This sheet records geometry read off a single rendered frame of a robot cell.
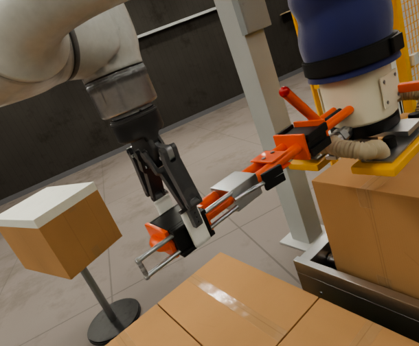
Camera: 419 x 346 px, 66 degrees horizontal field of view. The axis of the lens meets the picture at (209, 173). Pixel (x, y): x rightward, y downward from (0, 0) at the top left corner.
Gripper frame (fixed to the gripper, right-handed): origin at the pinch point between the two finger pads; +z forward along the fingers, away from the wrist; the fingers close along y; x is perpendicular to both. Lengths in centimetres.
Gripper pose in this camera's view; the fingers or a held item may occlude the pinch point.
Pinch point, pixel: (183, 223)
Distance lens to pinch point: 56.1
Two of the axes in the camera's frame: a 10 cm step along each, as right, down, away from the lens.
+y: -5.7, -0.7, 8.2
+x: -7.4, 4.7, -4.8
